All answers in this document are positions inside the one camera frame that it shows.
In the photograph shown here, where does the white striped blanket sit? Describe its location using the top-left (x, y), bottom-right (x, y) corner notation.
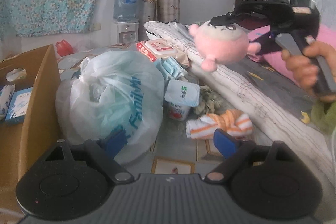
top-left (144, 21), bottom-right (335, 184)

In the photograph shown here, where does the white plastic bag blue print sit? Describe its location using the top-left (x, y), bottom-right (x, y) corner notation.
top-left (55, 51), bottom-right (165, 150)

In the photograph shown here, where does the orange striped white towel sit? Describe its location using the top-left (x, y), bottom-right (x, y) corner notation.
top-left (186, 109), bottom-right (253, 139)

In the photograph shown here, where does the white yogurt cup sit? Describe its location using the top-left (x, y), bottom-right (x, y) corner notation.
top-left (165, 80), bottom-right (201, 121)

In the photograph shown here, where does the blue wet wipes pack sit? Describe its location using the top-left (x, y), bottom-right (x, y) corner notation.
top-left (0, 85), bottom-right (15, 121)

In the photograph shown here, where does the red plastic bag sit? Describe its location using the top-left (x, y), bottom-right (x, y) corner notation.
top-left (56, 40), bottom-right (74, 57)

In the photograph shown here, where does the person right hand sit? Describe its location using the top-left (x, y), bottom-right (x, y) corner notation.
top-left (281, 41), bottom-right (335, 102)

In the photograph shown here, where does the green scrunchie cloth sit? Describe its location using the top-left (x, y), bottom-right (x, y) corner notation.
top-left (193, 86), bottom-right (224, 116)

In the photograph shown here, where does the light blue towel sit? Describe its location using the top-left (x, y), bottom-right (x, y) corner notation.
top-left (154, 57), bottom-right (187, 81)

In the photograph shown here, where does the brown cardboard box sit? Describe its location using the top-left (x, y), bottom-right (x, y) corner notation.
top-left (1, 45), bottom-right (60, 219)

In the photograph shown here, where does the light blue tissue box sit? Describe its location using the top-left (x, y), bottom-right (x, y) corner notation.
top-left (5, 88), bottom-right (33, 124)

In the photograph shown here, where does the pink plush doll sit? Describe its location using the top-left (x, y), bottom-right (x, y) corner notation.
top-left (189, 20), bottom-right (261, 72)

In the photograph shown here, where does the rolled floral mat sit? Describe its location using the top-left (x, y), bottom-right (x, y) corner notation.
top-left (139, 0), bottom-right (158, 24)

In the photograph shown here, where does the rolled checked mat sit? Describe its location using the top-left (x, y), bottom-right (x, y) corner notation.
top-left (158, 0), bottom-right (180, 23)

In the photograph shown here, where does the water dispenser with bottle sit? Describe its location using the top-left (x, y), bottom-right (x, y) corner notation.
top-left (110, 0), bottom-right (139, 44)

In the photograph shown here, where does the pink wet wipes pack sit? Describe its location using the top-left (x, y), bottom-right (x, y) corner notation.
top-left (136, 39), bottom-right (183, 62)

